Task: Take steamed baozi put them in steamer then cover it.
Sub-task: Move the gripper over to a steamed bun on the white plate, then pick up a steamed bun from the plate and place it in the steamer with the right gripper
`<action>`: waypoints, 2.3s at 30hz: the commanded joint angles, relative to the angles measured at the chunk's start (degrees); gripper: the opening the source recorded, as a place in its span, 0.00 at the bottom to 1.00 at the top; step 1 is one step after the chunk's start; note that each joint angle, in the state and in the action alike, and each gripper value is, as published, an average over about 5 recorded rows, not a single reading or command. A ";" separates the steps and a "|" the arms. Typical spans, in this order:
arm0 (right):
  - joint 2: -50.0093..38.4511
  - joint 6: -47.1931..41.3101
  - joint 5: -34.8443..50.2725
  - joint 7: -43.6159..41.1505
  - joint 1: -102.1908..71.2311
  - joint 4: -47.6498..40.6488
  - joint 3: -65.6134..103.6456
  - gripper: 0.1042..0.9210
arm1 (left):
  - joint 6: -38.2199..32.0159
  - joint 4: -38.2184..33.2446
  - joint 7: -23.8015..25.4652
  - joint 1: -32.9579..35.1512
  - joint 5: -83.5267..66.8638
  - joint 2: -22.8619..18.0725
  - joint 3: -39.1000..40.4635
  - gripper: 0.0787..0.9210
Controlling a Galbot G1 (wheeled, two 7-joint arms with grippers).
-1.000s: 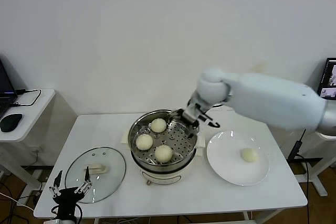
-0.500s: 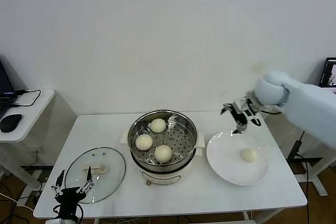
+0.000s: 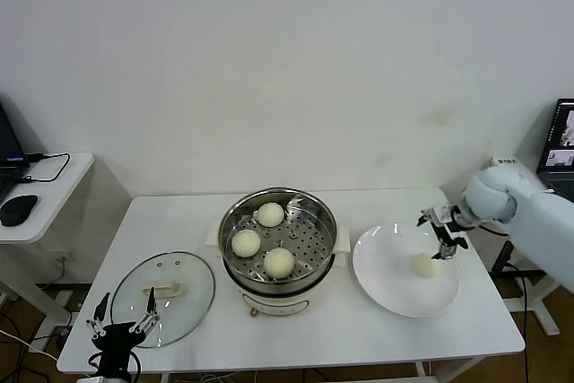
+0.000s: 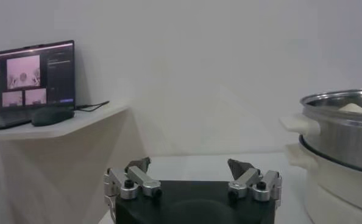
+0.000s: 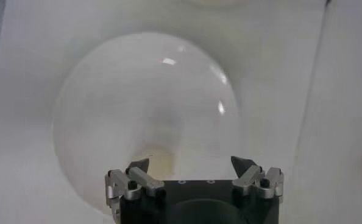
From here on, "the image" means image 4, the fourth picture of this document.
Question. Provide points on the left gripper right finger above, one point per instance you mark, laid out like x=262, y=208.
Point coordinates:
x=248, y=179

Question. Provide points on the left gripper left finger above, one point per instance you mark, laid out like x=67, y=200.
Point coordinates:
x=141, y=179

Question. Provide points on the white steamed baozi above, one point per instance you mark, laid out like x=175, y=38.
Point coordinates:
x=354, y=108

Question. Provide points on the stainless steel steamer basket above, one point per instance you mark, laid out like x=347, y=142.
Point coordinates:
x=345, y=143

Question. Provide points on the white side table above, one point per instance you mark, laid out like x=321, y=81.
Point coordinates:
x=86, y=118

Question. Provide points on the cream electric cooking pot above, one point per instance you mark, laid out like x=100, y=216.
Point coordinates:
x=336, y=194

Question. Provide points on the black computer mouse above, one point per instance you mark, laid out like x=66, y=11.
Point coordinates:
x=51, y=117

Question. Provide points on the black laptop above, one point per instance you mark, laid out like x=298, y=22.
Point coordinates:
x=59, y=76

